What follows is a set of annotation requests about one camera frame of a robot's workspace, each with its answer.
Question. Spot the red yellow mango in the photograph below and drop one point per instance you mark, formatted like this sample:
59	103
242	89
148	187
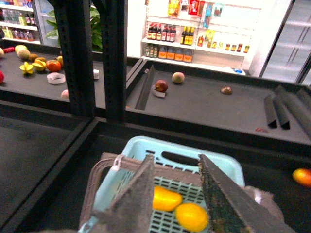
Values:
302	176

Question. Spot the brown kiwi fruit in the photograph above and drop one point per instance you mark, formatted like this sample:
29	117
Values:
226	90

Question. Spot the dark red passion fruit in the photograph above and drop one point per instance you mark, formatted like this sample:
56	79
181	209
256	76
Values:
161	86

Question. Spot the yellow orange mango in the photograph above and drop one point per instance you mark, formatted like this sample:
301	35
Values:
166	200

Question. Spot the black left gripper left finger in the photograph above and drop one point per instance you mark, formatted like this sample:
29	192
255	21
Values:
131	211

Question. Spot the white bottle shelf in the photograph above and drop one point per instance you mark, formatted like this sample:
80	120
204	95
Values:
202	33

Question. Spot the light blue plastic basket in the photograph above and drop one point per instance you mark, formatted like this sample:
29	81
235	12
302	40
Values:
183	158

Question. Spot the green potted plant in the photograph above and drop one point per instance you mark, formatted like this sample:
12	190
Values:
96	35

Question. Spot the pale green peach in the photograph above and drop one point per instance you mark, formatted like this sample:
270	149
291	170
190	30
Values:
178	77

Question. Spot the yellow lemon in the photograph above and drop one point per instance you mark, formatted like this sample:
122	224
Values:
192	217

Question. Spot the black tray divider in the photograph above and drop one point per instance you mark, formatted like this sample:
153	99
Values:
270	112
281	113

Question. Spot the clear tape roll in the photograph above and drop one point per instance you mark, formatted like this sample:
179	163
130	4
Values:
56	78

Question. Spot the black perforated rack post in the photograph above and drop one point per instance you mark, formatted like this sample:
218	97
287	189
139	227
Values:
72	18
113	22

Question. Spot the orange persimmon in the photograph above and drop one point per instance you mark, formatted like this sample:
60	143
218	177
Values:
53	66

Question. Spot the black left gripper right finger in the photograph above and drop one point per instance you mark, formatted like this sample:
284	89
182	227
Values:
230	209

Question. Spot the yellow star fruit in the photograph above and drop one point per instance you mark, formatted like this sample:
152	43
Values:
26	68

